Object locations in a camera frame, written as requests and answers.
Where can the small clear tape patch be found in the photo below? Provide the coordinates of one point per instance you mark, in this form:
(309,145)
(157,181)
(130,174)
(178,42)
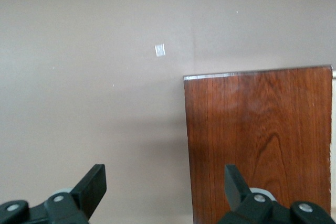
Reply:
(160,50)

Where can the dark brown wooden box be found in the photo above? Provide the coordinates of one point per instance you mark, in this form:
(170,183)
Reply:
(262,142)

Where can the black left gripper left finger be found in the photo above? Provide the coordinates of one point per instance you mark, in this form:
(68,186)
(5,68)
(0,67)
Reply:
(65,208)

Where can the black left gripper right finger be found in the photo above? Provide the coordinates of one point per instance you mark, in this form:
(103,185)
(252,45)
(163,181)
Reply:
(252,208)

